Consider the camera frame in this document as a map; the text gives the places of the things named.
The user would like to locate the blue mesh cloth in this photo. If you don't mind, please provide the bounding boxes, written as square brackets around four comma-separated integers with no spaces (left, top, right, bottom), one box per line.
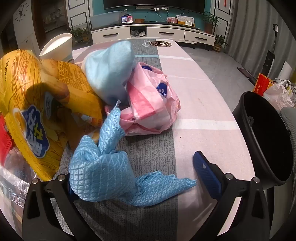
[69,100,197,207]

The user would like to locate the black trash bin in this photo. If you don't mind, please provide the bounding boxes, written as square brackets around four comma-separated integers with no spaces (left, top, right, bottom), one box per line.
[232,91,295,186]

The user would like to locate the bushy potted plants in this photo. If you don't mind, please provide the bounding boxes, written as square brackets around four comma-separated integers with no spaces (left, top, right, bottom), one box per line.
[70,27,91,43]

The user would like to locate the dark flat floor panel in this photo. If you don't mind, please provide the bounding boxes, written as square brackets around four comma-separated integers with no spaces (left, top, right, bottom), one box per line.
[237,67,258,85]

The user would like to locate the white television cabinet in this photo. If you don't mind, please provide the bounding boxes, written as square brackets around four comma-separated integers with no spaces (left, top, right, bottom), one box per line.
[90,22,216,50]

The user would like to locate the grey mesh chair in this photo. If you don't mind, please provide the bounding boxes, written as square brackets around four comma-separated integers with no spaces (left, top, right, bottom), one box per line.
[279,108,296,139]

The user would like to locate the desk calendar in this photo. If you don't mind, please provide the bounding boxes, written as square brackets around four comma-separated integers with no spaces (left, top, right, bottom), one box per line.
[177,15,193,25]

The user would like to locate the upright vacuum cleaner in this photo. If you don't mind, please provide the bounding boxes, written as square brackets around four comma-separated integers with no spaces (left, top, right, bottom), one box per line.
[264,24,279,79]

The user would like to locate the grey curtain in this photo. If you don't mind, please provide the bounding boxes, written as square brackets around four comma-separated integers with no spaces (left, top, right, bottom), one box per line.
[228,0,281,62]

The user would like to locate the tall potted plant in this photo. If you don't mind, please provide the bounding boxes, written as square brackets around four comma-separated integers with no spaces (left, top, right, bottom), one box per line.
[202,11,220,34]

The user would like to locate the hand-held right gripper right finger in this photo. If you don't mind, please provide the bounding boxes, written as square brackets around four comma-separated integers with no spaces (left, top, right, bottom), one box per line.
[193,151,272,241]

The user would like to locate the pink plastic packet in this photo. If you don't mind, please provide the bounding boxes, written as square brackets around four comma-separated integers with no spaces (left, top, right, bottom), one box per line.
[105,62,181,136]

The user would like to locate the yellow red paper bag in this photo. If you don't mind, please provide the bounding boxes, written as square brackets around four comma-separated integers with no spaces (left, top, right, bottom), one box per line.
[252,73,278,98]

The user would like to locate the black television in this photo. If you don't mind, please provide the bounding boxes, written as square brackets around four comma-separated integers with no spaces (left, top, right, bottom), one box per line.
[103,0,206,14]

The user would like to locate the red packet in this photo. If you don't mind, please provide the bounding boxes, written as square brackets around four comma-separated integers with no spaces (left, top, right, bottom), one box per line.
[0,113,15,166]

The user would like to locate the white striped paper cup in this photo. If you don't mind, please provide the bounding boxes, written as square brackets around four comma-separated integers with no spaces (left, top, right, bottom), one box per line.
[39,33,74,64]

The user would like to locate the small potted floor plant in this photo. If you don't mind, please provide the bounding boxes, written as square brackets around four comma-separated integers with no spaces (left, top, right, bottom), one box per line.
[214,34,228,52]

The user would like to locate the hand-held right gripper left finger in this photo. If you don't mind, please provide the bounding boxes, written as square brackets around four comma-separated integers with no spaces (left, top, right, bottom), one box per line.
[22,174,97,241]

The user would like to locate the light blue face mask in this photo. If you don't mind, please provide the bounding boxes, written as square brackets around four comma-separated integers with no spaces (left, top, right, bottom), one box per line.
[84,40,137,106]

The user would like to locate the white plastic bag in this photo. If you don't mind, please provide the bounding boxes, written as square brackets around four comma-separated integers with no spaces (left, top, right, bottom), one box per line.
[264,79,296,109]

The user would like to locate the yellow snack bag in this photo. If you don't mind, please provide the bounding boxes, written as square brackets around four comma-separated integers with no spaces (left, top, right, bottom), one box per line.
[0,49,104,182]

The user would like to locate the antler wall clock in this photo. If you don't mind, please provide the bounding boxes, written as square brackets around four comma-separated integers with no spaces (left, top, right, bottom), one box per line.
[13,3,30,21]

